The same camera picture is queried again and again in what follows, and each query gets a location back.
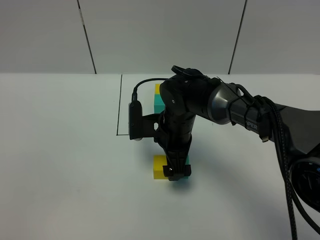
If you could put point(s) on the yellow template block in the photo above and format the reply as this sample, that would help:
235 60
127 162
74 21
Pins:
157 89

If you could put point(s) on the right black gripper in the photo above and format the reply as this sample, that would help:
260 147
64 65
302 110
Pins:
174 135

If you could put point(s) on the teal template block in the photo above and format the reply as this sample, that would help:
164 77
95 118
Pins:
158 104

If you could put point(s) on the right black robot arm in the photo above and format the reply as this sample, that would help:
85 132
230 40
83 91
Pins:
295 132

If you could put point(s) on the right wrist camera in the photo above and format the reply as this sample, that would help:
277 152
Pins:
141 126

